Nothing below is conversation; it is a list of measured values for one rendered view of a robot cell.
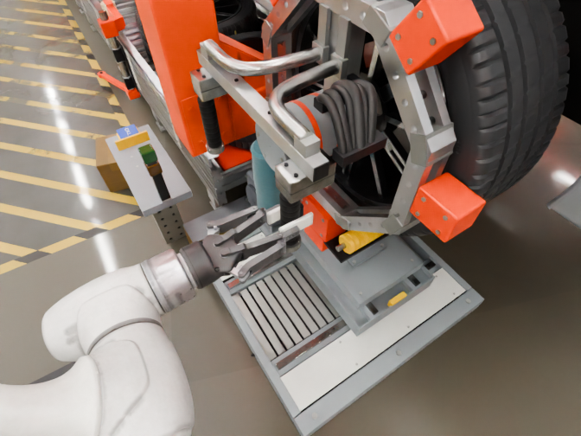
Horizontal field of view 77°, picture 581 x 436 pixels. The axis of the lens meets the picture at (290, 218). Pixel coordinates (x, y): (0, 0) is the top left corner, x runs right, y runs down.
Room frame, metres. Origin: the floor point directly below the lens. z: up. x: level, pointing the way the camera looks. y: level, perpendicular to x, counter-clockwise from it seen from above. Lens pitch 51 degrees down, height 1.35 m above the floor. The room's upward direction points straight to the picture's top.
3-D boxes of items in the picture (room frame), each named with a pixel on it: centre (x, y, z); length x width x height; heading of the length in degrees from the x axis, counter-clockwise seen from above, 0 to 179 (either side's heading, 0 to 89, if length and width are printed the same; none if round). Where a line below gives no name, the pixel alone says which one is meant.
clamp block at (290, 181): (0.43, -0.02, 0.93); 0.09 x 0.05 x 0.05; 123
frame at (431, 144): (0.69, -0.10, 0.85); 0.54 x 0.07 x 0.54; 33
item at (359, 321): (0.78, -0.25, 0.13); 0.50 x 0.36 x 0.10; 33
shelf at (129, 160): (0.97, 0.52, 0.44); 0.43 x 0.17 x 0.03; 33
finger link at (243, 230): (0.39, 0.09, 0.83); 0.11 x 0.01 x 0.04; 134
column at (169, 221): (1.00, 0.54, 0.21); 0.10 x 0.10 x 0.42; 33
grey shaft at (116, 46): (2.00, 0.96, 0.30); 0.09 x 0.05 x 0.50; 33
